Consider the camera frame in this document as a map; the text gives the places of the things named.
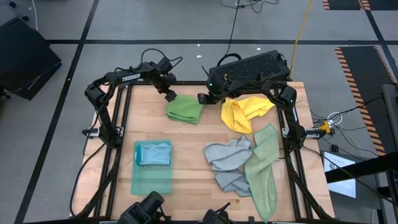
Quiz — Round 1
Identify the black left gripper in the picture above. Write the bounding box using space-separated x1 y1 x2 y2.
155 73 178 103

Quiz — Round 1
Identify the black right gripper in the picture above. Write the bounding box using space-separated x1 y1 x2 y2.
198 74 234 105

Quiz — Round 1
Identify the bright green microfiber towel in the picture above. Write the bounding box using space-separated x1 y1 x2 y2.
164 95 205 125

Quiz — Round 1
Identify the light blue microfiber towel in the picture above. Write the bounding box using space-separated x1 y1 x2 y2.
136 142 172 166

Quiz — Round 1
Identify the yellow microfiber towel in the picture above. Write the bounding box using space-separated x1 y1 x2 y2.
220 95 277 134

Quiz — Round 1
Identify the grey waffle microfiber towel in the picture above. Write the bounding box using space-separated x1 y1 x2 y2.
204 135 253 197

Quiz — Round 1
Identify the pale green microfiber towel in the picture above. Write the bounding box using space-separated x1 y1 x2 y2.
244 124 280 222

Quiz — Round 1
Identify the black perforated computer case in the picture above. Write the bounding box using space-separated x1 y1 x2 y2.
208 49 292 83

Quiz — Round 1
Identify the teal translucent plastic bin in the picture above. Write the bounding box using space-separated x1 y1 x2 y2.
130 139 174 196

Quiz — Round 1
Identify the yellow power plug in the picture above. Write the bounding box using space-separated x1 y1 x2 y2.
317 120 333 134

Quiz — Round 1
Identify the black equipment case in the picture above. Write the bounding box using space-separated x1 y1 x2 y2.
0 17 62 101

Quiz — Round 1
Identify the black hazard-striped floor mat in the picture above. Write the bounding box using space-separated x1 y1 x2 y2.
322 0 398 11
335 45 398 156

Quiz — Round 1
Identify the white lit screen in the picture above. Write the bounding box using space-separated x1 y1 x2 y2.
323 151 357 199

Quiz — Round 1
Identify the black stand bar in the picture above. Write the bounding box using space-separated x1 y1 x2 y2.
325 151 398 184

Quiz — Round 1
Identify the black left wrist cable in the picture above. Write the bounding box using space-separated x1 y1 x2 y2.
114 48 183 74

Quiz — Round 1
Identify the thin black hanging cable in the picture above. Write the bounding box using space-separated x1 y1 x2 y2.
216 0 279 67

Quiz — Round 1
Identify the yellow hanging cable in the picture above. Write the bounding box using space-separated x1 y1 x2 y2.
288 0 313 80

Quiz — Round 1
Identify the black left base cable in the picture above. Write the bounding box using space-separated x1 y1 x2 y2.
68 124 106 217

